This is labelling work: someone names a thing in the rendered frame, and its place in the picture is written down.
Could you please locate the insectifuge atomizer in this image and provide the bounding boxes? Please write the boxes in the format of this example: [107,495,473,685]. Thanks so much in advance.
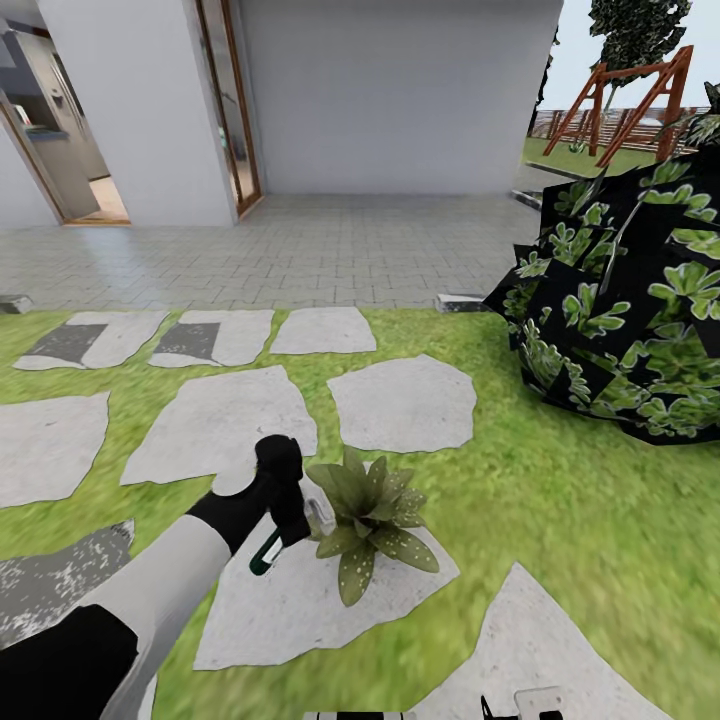
[250,529,288,577]

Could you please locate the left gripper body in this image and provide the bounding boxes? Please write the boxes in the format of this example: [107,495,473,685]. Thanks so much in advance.
[268,492,313,548]

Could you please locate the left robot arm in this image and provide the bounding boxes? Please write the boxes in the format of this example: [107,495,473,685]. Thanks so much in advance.
[0,435,336,720]

